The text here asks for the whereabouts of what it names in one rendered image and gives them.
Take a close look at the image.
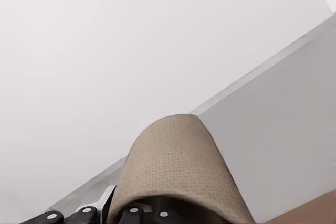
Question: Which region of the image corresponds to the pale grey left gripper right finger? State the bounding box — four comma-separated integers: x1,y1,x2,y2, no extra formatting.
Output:
117,202,182,224

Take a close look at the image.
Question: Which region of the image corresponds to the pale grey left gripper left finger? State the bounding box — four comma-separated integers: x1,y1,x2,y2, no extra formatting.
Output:
24,185,117,224

